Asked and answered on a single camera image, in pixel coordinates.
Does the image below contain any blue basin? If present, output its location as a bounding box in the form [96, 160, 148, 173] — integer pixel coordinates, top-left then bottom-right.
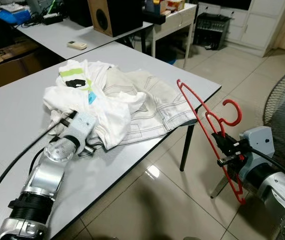
[157, 50, 181, 66]

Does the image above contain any black television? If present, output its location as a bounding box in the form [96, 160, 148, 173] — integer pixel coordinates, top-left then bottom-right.
[197, 0, 253, 11]

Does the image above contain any red and white box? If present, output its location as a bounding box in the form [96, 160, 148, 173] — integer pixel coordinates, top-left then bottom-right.
[165, 0, 186, 12]

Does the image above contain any flat black device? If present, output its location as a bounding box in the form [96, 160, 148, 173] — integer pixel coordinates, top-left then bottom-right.
[142, 10, 167, 26]

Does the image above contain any cream denim jacket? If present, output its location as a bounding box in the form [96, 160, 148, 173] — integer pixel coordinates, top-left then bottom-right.
[102, 66, 199, 147]

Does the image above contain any yellow and blue box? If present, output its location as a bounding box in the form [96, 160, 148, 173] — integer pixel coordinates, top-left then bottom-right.
[150, 0, 164, 13]

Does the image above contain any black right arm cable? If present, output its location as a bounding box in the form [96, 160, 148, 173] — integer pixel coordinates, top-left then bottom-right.
[247, 145, 285, 188]

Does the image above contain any wooden speaker black front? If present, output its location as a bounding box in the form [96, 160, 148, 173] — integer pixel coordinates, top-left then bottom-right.
[86, 0, 144, 38]

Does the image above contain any blue bag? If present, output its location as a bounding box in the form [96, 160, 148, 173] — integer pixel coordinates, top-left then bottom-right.
[0, 7, 32, 26]

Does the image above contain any tall black box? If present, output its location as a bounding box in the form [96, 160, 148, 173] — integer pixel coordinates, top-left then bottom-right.
[65, 0, 93, 28]

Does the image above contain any white side table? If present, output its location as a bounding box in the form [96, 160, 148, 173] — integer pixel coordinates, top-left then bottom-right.
[142, 2, 199, 71]

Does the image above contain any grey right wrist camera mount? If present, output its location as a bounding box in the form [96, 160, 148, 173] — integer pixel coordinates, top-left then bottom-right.
[240, 126, 276, 171]

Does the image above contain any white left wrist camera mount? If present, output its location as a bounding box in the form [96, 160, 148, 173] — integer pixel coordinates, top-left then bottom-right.
[62, 111, 97, 151]

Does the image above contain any black power strip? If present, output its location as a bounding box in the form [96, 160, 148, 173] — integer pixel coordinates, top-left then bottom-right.
[41, 12, 66, 26]

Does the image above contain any white green-print T-shirt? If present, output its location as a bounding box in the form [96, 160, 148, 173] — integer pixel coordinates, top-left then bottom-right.
[42, 59, 148, 151]

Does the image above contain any white remote control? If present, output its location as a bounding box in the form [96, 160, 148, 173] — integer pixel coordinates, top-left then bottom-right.
[66, 41, 88, 51]

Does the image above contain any black floor fan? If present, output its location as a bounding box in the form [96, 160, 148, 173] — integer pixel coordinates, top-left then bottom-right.
[262, 62, 285, 176]

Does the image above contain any red plastic hanger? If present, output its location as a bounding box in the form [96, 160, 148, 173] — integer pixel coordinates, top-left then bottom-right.
[176, 79, 247, 205]

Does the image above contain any black audio mixer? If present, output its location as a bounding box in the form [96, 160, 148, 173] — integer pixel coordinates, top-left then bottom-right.
[193, 12, 233, 51]

